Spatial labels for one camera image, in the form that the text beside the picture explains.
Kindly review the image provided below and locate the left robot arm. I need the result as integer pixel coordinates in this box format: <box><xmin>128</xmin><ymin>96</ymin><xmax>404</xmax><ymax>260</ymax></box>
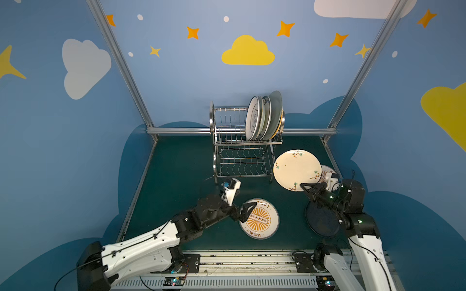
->
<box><xmin>76</xmin><ymin>195</ymin><xmax>257</xmax><ymax>291</ymax></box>

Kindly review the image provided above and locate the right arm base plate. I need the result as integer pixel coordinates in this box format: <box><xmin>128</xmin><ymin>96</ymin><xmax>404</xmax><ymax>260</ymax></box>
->
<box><xmin>291</xmin><ymin>252</ymin><xmax>327</xmax><ymax>273</ymax></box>

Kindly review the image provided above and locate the orange sunburst plate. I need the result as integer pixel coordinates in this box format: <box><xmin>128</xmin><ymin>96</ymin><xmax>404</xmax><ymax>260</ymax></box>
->
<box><xmin>239</xmin><ymin>198</ymin><xmax>280</xmax><ymax>240</ymax></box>
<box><xmin>319</xmin><ymin>164</ymin><xmax>339</xmax><ymax>187</ymax></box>

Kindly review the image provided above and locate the left aluminium frame post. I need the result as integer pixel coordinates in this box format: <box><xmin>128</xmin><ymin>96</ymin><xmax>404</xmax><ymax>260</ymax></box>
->
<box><xmin>86</xmin><ymin>0</ymin><xmax>158</xmax><ymax>143</ymax></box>

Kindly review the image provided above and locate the white plate grey emblem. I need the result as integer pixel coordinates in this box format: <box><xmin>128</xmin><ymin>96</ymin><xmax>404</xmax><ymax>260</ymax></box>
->
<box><xmin>245</xmin><ymin>97</ymin><xmax>260</xmax><ymax>140</ymax></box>

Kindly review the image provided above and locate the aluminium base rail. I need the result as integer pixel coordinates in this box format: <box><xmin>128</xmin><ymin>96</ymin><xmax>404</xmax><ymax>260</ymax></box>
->
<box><xmin>89</xmin><ymin>249</ymin><xmax>405</xmax><ymax>291</ymax></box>

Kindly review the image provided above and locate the left controller board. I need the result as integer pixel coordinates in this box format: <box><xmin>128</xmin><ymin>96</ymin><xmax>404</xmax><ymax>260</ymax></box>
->
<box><xmin>163</xmin><ymin>276</ymin><xmax>186</xmax><ymax>288</ymax></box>

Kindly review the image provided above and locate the orange sunburst plate right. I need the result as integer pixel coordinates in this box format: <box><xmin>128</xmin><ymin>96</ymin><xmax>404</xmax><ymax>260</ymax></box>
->
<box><xmin>319</xmin><ymin>164</ymin><xmax>339</xmax><ymax>187</ymax></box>

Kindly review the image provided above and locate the controller board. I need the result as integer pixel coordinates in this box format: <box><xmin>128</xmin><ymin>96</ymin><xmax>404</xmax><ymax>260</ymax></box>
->
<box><xmin>316</xmin><ymin>276</ymin><xmax>337</xmax><ymax>291</ymax></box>
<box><xmin>163</xmin><ymin>276</ymin><xmax>186</xmax><ymax>288</ymax></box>

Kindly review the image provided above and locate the stainless steel dish rack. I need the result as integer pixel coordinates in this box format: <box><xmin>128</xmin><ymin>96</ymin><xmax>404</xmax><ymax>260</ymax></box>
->
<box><xmin>209</xmin><ymin>103</ymin><xmax>283</xmax><ymax>185</ymax></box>

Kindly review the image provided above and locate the aluminium frame post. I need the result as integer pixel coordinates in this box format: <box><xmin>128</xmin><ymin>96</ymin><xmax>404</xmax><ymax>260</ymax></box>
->
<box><xmin>322</xmin><ymin>0</ymin><xmax>408</xmax><ymax>145</ymax></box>
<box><xmin>86</xmin><ymin>0</ymin><xmax>158</xmax><ymax>143</ymax></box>

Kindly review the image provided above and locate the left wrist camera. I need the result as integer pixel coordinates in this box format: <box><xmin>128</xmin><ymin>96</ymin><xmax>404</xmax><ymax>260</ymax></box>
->
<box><xmin>221</xmin><ymin>178</ymin><xmax>241</xmax><ymax>206</ymax></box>

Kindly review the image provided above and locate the white plate dark lettered rim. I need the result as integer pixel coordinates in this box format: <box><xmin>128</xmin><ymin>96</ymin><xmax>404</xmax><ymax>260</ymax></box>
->
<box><xmin>261</xmin><ymin>96</ymin><xmax>271</xmax><ymax>140</ymax></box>

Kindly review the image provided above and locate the plain pale green plate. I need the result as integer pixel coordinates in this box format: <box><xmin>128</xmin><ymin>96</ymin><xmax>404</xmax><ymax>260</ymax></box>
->
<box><xmin>264</xmin><ymin>90</ymin><xmax>283</xmax><ymax>141</ymax></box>

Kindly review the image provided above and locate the right controller board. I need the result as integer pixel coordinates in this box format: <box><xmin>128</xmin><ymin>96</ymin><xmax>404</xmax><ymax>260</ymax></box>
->
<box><xmin>316</xmin><ymin>276</ymin><xmax>337</xmax><ymax>291</ymax></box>

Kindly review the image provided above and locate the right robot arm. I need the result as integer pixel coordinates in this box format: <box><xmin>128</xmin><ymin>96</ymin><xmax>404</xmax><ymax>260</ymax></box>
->
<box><xmin>300</xmin><ymin>179</ymin><xmax>396</xmax><ymax>291</ymax></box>

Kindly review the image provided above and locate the light green flower plate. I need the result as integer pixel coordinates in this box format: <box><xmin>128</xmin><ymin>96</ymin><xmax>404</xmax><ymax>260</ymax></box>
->
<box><xmin>255</xmin><ymin>97</ymin><xmax>265</xmax><ymax>140</ymax></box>

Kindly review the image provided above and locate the right aluminium frame post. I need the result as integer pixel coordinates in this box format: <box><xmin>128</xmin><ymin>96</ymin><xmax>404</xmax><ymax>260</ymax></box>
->
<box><xmin>322</xmin><ymin>0</ymin><xmax>408</xmax><ymax>145</ymax></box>

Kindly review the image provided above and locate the cream floral plate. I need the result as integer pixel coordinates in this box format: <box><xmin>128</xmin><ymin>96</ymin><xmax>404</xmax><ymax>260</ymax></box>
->
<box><xmin>273</xmin><ymin>149</ymin><xmax>322</xmax><ymax>192</ymax></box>

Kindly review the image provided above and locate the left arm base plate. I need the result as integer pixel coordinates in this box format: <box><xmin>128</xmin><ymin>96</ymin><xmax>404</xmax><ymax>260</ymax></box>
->
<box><xmin>171</xmin><ymin>253</ymin><xmax>201</xmax><ymax>275</ymax></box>

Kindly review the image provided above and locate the dark navy plate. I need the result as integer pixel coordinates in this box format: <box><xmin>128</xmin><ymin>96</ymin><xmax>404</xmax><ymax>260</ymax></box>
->
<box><xmin>305</xmin><ymin>202</ymin><xmax>341</xmax><ymax>238</ymax></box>

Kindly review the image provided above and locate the orange sunburst plate front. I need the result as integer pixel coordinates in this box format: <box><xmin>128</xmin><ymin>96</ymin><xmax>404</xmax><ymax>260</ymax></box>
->
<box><xmin>239</xmin><ymin>198</ymin><xmax>280</xmax><ymax>240</ymax></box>

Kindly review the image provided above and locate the rear aluminium frame bar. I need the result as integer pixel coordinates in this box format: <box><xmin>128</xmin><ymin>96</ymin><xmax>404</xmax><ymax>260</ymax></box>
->
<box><xmin>146</xmin><ymin>127</ymin><xmax>337</xmax><ymax>136</ymax></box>

